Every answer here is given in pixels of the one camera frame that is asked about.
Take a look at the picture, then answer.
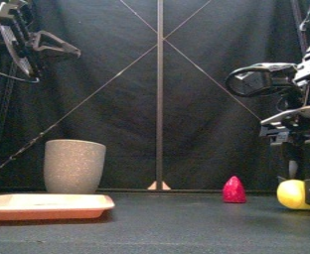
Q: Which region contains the yellow toy banana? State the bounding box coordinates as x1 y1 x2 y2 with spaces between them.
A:
275 179 310 211

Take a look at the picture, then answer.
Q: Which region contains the pink plastic plate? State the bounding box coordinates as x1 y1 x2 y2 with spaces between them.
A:
0 192 116 222

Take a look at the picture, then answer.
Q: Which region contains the red toy strawberry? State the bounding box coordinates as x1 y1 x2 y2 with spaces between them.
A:
222 175 247 204

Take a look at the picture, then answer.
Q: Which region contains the grey speckled cup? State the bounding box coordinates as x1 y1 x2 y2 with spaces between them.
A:
42 139 107 195

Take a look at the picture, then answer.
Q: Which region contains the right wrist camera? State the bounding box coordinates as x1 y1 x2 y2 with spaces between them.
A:
224 62 299 99

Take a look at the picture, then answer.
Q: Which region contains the thin diagonal brace wire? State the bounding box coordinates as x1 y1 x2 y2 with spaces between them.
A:
117 0 263 122
0 0 214 180

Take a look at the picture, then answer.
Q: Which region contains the vertical metal frame post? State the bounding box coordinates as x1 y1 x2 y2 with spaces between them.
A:
155 0 165 191

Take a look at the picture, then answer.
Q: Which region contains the post foot bracket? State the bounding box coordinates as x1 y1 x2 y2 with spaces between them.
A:
147 180 172 191

